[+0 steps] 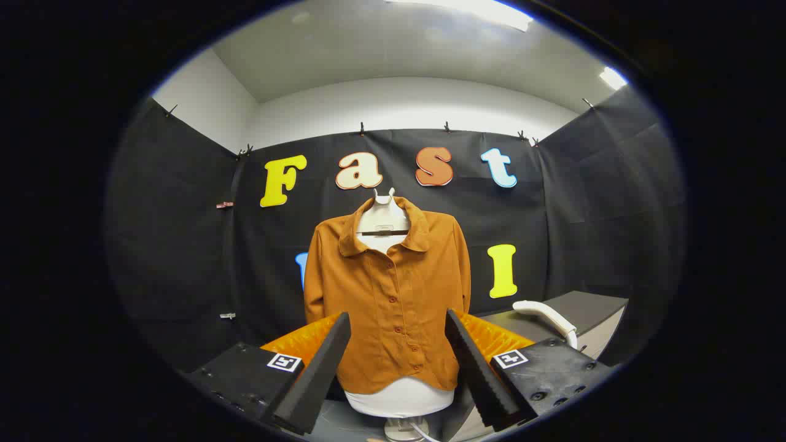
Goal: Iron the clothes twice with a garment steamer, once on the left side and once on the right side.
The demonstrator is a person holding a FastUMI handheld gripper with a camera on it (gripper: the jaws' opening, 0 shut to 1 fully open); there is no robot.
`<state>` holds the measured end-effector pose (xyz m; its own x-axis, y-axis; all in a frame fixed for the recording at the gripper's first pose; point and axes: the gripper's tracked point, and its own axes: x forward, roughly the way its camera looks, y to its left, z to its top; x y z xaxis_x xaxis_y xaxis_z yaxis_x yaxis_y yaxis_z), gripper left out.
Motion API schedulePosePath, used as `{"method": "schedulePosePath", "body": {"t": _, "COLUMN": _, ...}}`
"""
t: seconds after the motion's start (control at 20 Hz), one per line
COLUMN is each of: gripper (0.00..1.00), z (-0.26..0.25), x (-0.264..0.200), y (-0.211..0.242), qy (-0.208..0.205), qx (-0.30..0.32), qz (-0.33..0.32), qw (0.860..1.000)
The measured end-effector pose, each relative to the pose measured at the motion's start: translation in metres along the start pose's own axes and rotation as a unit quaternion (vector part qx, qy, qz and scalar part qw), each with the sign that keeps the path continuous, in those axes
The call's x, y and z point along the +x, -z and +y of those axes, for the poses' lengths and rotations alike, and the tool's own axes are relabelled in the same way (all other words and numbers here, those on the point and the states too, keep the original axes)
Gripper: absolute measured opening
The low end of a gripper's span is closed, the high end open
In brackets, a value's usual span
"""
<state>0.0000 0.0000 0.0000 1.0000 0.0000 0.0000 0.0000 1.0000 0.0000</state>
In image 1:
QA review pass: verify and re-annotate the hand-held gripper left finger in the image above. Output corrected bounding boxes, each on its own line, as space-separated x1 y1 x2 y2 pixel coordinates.
184 312 352 436

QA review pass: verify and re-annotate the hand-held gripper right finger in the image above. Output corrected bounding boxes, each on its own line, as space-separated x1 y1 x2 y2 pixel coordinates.
445 308 617 432

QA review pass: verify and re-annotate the white garment steamer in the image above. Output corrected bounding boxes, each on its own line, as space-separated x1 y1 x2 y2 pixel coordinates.
513 300 578 349

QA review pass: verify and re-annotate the brown button-up shirt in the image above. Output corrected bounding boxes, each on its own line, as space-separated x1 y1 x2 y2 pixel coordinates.
303 196 472 395

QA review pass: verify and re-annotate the white mannequin torso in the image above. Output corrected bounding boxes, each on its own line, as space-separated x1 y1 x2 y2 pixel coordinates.
343 187 456 419

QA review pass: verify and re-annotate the metal mannequin stand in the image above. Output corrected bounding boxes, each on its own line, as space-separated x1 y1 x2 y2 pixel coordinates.
385 417 430 442

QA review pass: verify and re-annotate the grey table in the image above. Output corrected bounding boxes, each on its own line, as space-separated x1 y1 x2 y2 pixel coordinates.
442 290 629 441

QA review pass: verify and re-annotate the black backdrop cloth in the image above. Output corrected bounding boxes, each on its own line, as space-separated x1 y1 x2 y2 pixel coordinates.
104 86 687 394

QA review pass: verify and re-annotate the small ceiling light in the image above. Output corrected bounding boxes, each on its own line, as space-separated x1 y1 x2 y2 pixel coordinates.
599 66 628 91

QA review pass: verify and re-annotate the long ceiling light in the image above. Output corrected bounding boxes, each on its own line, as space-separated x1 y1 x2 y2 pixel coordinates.
387 0 534 33

